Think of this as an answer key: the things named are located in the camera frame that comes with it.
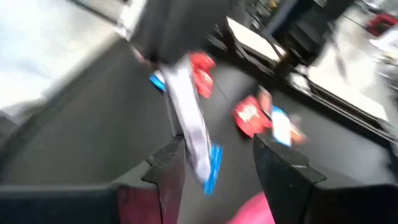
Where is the red bag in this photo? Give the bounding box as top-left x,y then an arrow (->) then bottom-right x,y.
366,14 -> 398,37

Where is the red candy pack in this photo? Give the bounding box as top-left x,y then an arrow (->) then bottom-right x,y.
233,95 -> 274,138
188,51 -> 217,100

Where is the pink pumpkin face bucket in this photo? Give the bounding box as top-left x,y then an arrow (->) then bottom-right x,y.
226,192 -> 276,224

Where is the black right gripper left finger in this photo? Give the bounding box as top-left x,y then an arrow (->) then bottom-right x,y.
0,136 -> 187,224

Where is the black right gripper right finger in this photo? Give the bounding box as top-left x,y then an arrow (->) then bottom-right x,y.
253,135 -> 398,224

